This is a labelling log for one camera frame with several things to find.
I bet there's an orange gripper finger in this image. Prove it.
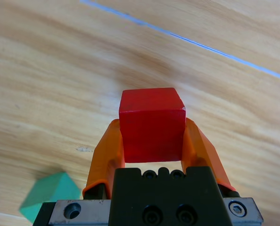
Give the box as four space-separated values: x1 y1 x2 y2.
181 117 237 191
82 119 126 200

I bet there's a red wooden cube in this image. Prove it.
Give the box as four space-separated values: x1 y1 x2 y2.
118 87 187 163

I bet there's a green wooden cube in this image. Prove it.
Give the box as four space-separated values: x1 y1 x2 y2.
19 171 82 223

